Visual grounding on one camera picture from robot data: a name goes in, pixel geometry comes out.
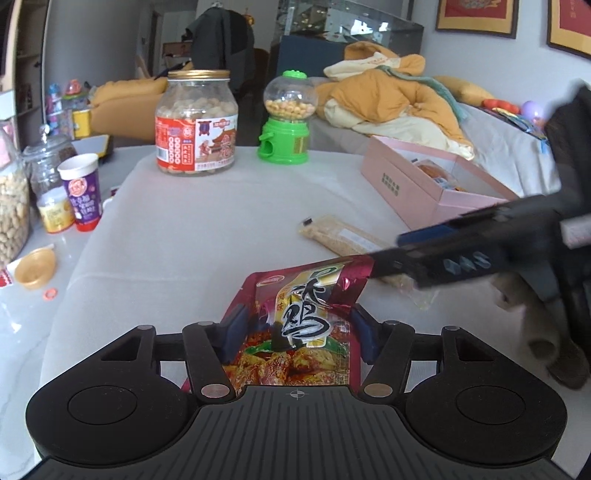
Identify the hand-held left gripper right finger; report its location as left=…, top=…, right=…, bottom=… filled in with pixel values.
left=352, top=305, right=498, bottom=404

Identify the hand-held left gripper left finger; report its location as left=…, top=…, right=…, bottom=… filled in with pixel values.
left=99, top=305, right=248, bottom=404

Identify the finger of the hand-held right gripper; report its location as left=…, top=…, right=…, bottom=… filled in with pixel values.
left=368, top=246, right=509, bottom=290
left=397, top=195, right=562, bottom=248

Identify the pink cardboard box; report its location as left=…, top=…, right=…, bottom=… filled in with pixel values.
left=361, top=135, right=522, bottom=232

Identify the red foil snack packet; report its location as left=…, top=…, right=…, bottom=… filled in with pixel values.
left=182, top=256, right=376, bottom=393

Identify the orange bread packet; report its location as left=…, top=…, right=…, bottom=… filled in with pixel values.
left=417, top=158, right=457, bottom=191

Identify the beige grain snack packet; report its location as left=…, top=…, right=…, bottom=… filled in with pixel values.
left=298, top=215, right=437, bottom=310

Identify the person's right hand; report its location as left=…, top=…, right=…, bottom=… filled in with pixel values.
left=491, top=270, right=563, bottom=368

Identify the colourful foil packet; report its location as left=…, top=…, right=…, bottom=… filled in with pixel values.
left=489, top=108, right=550, bottom=140

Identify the purple toy ball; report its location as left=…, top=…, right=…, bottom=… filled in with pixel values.
left=522, top=100, right=548, bottom=122

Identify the grey sofa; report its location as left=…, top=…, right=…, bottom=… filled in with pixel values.
left=307, top=76, right=562, bottom=200

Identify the white tablecloth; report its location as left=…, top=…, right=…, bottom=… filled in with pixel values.
left=39, top=145, right=570, bottom=462

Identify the orange cream quilt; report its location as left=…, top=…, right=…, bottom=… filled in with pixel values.
left=323, top=41, right=476, bottom=160

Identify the yellow pillow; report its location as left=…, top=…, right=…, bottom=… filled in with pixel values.
left=431, top=75, right=495, bottom=105

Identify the teal knitted scarf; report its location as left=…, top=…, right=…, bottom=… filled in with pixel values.
left=376, top=65, right=463, bottom=121

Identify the green candy dispenser toy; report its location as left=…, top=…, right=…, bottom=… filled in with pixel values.
left=257, top=70, right=320, bottom=165

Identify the gold-lidded red-label nut jar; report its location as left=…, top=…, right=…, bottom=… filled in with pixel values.
left=154, top=69, right=239, bottom=176

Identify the purple white paper cup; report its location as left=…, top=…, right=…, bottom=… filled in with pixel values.
left=58, top=153, right=103, bottom=232

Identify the gold jar lid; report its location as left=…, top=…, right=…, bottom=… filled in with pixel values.
left=14, top=247, right=57, bottom=291

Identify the glass display cabinet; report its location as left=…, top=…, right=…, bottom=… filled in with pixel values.
left=270, top=0, right=424, bottom=78

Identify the small yellow-label jar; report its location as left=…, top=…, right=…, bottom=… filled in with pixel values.
left=36, top=187, right=76, bottom=234

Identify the knob-lidded glass jar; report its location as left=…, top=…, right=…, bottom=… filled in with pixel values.
left=22, top=124, right=77, bottom=197

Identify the large glass peanut jar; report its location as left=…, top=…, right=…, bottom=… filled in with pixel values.
left=0, top=129, right=31, bottom=269

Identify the dark jacket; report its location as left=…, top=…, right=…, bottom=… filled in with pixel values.
left=184, top=6, right=257, bottom=100

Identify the colourful toy bottle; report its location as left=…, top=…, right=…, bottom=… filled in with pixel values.
left=46, top=83, right=64, bottom=136
left=62, top=79, right=92, bottom=140

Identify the dark wooden cabinet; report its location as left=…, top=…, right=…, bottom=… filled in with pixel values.
left=161, top=41, right=195, bottom=73

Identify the wooden bookshelf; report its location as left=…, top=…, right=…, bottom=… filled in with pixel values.
left=0, top=0, right=49, bottom=139

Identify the red framed wall picture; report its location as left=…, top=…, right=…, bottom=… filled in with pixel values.
left=436, top=0, right=518, bottom=39
left=547, top=0, right=591, bottom=59

